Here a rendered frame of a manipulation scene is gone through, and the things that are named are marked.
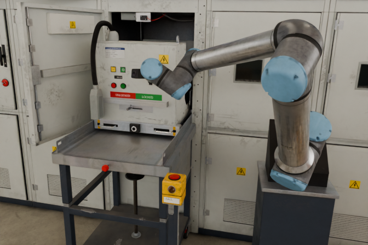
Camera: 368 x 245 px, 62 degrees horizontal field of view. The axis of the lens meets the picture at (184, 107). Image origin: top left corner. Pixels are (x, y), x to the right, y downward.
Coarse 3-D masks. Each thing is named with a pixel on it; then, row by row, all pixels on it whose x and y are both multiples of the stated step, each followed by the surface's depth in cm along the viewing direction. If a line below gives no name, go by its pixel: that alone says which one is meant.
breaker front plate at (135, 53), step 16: (96, 48) 176; (128, 48) 172; (144, 48) 170; (160, 48) 168; (176, 48) 166; (96, 64) 179; (112, 64) 176; (128, 64) 174; (112, 80) 179; (128, 80) 177; (144, 80) 174; (112, 112) 184; (128, 112) 182; (144, 112) 179; (160, 112) 177
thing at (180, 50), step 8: (120, 40) 192; (184, 48) 183; (176, 56) 167; (176, 64) 168; (184, 96) 193; (176, 104) 174; (184, 104) 195; (176, 112) 176; (184, 112) 197; (176, 120) 177
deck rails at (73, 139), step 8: (80, 128) 173; (88, 128) 182; (184, 128) 184; (72, 136) 166; (80, 136) 174; (88, 136) 178; (176, 136) 165; (56, 144) 152; (64, 144) 159; (72, 144) 165; (176, 144) 167; (64, 152) 155; (168, 152) 150; (160, 160) 148
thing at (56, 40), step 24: (24, 24) 149; (48, 24) 164; (72, 24) 177; (96, 24) 200; (24, 48) 152; (48, 48) 167; (72, 48) 183; (24, 72) 156; (48, 72) 167; (72, 72) 183; (48, 96) 171; (72, 96) 188; (48, 120) 174; (72, 120) 191
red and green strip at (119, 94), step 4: (112, 92) 181; (116, 92) 180; (120, 92) 179; (124, 92) 179; (128, 92) 178; (112, 96) 181; (116, 96) 181; (120, 96) 180; (124, 96) 180; (128, 96) 179; (132, 96) 178; (136, 96) 178; (140, 96) 177; (144, 96) 177; (148, 96) 176; (152, 96) 176; (156, 96) 175; (160, 96) 174; (156, 100) 176; (160, 100) 175
